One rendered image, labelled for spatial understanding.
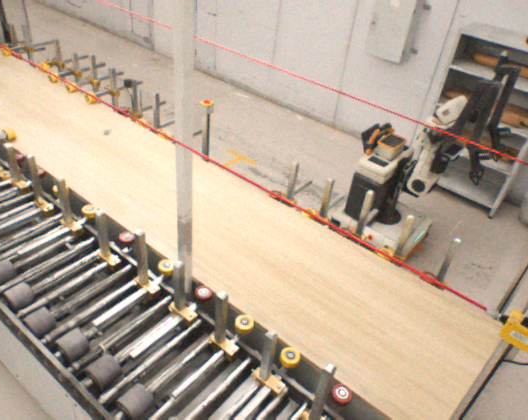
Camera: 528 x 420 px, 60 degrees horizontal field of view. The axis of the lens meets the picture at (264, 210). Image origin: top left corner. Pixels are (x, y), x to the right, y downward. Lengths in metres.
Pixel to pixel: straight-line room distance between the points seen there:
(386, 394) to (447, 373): 0.30
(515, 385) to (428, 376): 1.49
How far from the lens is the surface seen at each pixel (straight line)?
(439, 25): 5.00
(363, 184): 3.58
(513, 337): 1.18
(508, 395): 3.46
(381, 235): 3.70
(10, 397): 3.10
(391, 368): 2.07
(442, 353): 2.21
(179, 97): 1.68
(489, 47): 4.88
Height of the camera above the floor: 2.51
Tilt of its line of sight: 37 degrees down
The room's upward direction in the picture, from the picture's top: 7 degrees clockwise
